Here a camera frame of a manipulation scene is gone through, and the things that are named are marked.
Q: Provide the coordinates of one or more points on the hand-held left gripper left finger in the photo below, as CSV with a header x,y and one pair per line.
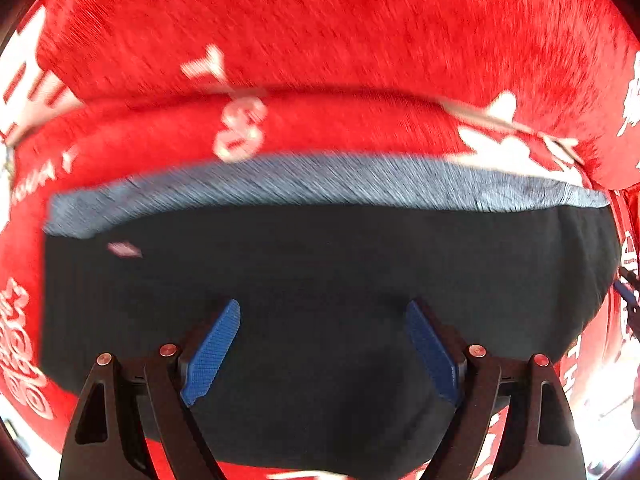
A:
x,y
215,350

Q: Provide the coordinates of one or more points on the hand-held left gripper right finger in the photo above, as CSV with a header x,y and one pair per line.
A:
x,y
432,355

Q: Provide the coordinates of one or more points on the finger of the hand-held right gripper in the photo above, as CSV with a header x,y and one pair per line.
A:
x,y
628,292

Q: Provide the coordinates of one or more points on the black pants with patterned waistband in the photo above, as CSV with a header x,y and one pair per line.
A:
x,y
320,260

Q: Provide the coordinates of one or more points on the white printed bedsheet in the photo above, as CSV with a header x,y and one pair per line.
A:
x,y
605,410

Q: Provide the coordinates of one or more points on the red printed blanket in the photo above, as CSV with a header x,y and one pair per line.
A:
x,y
150,135

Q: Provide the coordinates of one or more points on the red printed bolster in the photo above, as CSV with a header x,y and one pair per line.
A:
x,y
350,20

